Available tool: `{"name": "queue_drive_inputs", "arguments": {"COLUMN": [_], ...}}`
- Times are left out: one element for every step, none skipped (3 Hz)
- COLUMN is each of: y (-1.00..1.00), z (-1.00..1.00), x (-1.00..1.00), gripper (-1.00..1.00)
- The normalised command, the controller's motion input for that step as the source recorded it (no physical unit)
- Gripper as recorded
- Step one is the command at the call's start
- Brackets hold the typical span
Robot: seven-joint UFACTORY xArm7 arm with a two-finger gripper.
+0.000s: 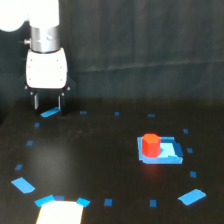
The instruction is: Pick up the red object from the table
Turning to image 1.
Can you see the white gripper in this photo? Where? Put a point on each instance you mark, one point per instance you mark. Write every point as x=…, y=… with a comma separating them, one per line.
x=47, y=71

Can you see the red cylindrical block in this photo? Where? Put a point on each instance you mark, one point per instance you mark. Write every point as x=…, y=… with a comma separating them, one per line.
x=151, y=145

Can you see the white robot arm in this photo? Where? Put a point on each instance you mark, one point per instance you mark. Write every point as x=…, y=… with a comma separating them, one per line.
x=44, y=21

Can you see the long blue tape strip top-left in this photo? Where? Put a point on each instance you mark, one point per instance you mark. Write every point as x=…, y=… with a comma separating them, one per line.
x=50, y=112

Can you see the black backdrop curtain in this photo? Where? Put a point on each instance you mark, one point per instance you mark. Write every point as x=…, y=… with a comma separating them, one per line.
x=155, y=49

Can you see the large blue tape piece left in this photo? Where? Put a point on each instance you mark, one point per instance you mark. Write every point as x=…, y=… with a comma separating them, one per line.
x=24, y=186

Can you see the large blue tape piece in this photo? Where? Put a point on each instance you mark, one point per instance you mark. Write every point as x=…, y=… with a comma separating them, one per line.
x=24, y=186
x=192, y=197

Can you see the blue tape left of paper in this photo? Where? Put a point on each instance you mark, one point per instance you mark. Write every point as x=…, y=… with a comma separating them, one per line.
x=44, y=200

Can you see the blue tape of paper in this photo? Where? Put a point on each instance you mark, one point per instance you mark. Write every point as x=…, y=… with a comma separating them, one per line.
x=83, y=202
x=44, y=200

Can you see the blue tape right of paper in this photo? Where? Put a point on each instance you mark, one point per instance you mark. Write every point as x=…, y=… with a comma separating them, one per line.
x=83, y=202

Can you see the white paper sheet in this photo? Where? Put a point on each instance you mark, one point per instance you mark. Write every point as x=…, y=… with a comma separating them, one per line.
x=60, y=212

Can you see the blue tape square pad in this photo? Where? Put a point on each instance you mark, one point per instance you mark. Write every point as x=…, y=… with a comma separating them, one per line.
x=171, y=152

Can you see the large blue tape piece right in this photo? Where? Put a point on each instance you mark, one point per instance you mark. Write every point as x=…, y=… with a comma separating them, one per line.
x=192, y=197

